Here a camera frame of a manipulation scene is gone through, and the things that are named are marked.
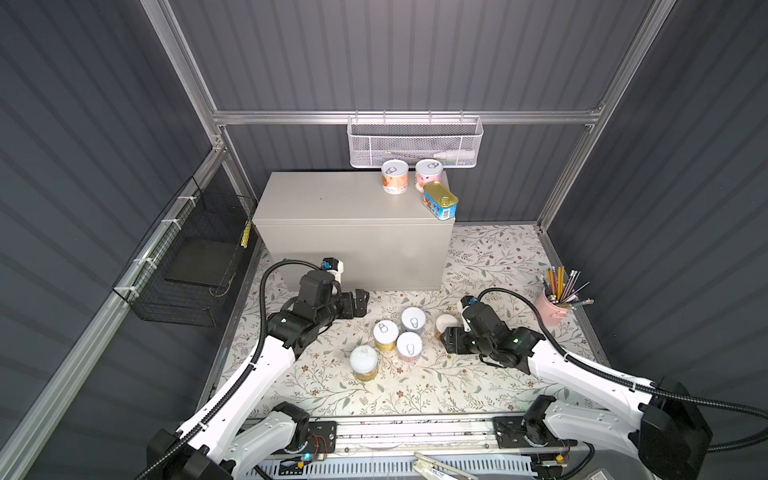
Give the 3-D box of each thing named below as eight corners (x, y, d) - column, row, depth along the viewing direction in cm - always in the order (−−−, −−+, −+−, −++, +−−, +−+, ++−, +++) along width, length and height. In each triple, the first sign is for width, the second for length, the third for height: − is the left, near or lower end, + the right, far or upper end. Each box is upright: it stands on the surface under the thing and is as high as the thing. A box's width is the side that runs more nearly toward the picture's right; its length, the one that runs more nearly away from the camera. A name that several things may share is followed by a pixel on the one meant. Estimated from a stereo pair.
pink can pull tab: (396, 363, 87) (396, 355, 83) (396, 340, 92) (396, 331, 87) (421, 363, 87) (423, 355, 83) (420, 340, 92) (421, 331, 87)
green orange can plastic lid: (352, 381, 84) (349, 371, 78) (354, 356, 89) (351, 345, 82) (377, 381, 84) (376, 371, 78) (378, 356, 89) (377, 345, 82)
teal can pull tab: (397, 328, 94) (397, 319, 90) (408, 312, 98) (409, 303, 93) (416, 339, 92) (417, 331, 87) (426, 322, 96) (428, 313, 91)
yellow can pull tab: (372, 348, 90) (371, 340, 85) (377, 327, 95) (376, 318, 90) (394, 353, 89) (394, 345, 85) (398, 331, 94) (399, 322, 89)
